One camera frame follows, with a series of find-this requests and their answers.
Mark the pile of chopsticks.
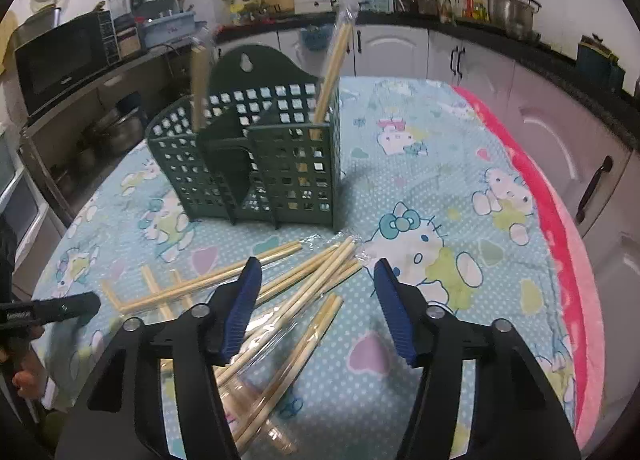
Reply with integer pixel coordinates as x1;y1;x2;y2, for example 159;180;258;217
100;235;363;460

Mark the black microwave oven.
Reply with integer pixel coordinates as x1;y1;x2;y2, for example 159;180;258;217
15;10;115;115

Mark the blue plastic basin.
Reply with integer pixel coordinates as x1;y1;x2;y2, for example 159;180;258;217
137;10;197;48

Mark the large stainless steel pot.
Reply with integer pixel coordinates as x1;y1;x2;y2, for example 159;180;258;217
487;0;543;38

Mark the person's left hand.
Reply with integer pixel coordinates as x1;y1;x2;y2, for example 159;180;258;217
9;367;45;400

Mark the steel pot on shelf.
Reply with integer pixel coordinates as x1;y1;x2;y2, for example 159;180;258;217
82;108;147;157

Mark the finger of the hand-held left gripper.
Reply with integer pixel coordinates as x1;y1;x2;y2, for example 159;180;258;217
47;291;101;323

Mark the bamboo chopstick pair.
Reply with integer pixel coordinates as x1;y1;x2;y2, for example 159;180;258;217
310;8;358;141
190;43;210;128

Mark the green perforated utensil holder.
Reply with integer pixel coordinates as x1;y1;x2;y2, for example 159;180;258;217
146;43;343;233

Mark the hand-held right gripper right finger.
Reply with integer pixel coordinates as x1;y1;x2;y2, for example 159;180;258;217
374;259;583;460

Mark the cluster of condiment bottles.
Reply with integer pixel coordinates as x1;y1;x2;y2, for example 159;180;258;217
395;0;488;24

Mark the yellow container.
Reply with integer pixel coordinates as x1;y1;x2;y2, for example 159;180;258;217
230;0;262;25

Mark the dark blue container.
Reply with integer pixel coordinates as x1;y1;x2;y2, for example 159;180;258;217
575;34;627;91

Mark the blue plastic bag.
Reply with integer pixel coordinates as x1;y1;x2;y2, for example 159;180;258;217
298;25;336;54

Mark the grey shelf unit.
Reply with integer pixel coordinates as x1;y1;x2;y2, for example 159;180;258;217
20;35;206;221

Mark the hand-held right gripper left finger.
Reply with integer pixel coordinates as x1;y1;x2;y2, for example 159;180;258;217
55;256;262;460

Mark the black kitchen countertop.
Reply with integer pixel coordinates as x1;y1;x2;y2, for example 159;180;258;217
215;10;640;151

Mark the cartoon cat printed tablecloth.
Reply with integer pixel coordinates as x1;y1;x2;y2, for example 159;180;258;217
37;75;581;460

